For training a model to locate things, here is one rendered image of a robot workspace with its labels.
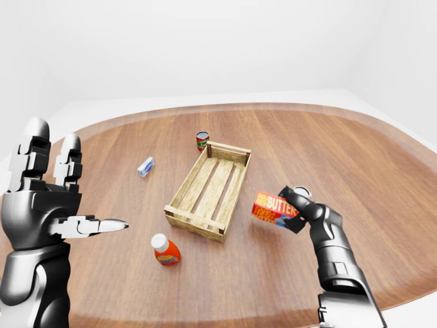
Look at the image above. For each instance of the small blue white box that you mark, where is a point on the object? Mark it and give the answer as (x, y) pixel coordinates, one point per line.
(147, 167)

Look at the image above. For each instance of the wooden slat tray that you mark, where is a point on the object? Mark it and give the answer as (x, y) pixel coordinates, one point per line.
(209, 188)

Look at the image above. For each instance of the right silver black robot arm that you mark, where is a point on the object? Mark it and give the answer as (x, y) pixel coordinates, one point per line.
(345, 280)

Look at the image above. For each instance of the red tin can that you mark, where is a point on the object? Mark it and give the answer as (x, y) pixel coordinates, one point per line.
(202, 141)

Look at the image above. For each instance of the red butter box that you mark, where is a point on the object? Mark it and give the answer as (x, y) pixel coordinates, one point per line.
(271, 210)

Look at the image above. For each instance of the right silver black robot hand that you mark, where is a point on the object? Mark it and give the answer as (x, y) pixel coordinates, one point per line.
(300, 210)

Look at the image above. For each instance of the orange sauce bottle white cap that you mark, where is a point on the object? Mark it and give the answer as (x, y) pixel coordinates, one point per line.
(165, 251)

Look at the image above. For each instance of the left silver black robot arm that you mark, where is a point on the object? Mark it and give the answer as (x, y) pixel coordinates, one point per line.
(32, 287)

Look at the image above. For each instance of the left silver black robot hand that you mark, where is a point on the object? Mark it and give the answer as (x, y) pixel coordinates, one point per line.
(37, 208)

